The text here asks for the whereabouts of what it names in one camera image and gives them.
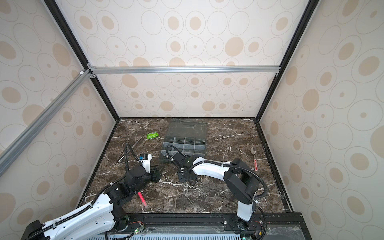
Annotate green snack packet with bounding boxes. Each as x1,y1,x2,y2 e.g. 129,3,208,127
147,131,159,140

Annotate clear grey compartment organizer box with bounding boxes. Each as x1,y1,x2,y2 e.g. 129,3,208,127
159,119,208,163

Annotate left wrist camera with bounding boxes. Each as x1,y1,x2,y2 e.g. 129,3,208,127
139,154,152,173

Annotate pink handled metal spoon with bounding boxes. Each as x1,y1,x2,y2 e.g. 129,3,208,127
251,147,258,172

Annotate aluminium frame bar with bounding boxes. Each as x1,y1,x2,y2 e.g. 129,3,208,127
1,70,90,175
87,66,281,76

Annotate aluminium frame bar left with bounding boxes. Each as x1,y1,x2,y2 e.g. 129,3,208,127
1,70,90,175

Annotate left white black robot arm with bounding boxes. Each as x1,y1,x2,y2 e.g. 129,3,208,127
22,166,164,240

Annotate metal tongs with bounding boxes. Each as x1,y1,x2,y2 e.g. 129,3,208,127
116,137,143,163

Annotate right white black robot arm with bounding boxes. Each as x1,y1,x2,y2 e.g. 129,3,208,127
170,153,268,222

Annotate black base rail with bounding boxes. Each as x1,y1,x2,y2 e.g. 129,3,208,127
53,212,313,240

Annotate pink marker pen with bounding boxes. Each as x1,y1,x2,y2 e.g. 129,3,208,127
138,192,148,208

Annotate aluminium frame bar back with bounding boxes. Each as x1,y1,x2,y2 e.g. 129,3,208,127
87,66,281,76

